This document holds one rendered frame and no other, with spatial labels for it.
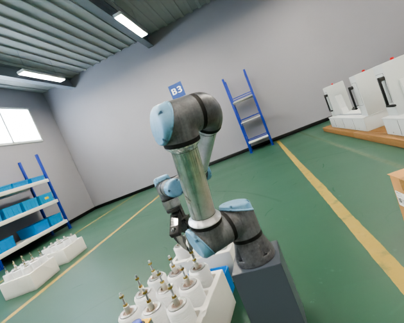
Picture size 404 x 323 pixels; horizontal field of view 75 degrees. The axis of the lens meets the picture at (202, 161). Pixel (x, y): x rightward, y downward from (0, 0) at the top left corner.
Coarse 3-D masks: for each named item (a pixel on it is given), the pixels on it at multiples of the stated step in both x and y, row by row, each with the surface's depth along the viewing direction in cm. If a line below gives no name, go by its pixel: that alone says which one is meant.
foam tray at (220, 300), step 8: (216, 272) 124; (216, 280) 118; (224, 280) 123; (208, 288) 114; (216, 288) 113; (224, 288) 121; (208, 296) 108; (216, 296) 111; (224, 296) 118; (232, 296) 125; (208, 304) 103; (216, 304) 109; (224, 304) 115; (232, 304) 122; (200, 312) 100; (208, 312) 101; (216, 312) 107; (224, 312) 113; (232, 312) 119; (200, 320) 96; (208, 320) 100; (216, 320) 104; (224, 320) 110
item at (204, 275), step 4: (204, 268) 118; (208, 268) 120; (196, 272) 117; (200, 272) 116; (204, 272) 117; (208, 272) 119; (192, 276) 117; (196, 276) 116; (200, 276) 116; (204, 276) 116; (208, 276) 118; (212, 276) 121; (200, 280) 116; (204, 280) 116; (208, 280) 117; (212, 280) 119; (204, 284) 116; (208, 284) 117
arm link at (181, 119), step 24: (192, 96) 78; (168, 120) 72; (192, 120) 75; (168, 144) 76; (192, 144) 76; (192, 168) 80; (192, 192) 82; (192, 216) 86; (216, 216) 87; (192, 240) 88; (216, 240) 87
